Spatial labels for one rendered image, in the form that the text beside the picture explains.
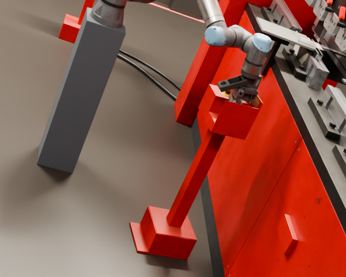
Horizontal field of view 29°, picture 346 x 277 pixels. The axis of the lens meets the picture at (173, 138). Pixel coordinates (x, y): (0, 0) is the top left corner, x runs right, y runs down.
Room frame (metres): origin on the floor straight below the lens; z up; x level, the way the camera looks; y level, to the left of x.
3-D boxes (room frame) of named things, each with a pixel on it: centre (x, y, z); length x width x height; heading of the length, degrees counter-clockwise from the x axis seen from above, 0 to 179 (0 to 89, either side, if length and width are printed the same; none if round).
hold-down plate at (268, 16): (3.70, -0.22, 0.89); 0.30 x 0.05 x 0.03; 14
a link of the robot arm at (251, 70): (2.55, -0.17, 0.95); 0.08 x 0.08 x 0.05
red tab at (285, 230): (2.10, -0.51, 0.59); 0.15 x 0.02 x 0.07; 14
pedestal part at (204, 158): (2.60, -0.16, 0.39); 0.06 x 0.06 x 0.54; 25
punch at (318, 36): (3.13, -0.42, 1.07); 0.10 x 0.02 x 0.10; 14
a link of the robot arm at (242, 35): (2.59, -0.07, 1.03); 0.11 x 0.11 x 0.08; 53
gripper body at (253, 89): (2.55, -0.18, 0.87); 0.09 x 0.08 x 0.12; 115
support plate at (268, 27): (3.10, -0.28, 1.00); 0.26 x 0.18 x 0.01; 104
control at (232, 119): (2.60, -0.16, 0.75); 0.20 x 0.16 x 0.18; 25
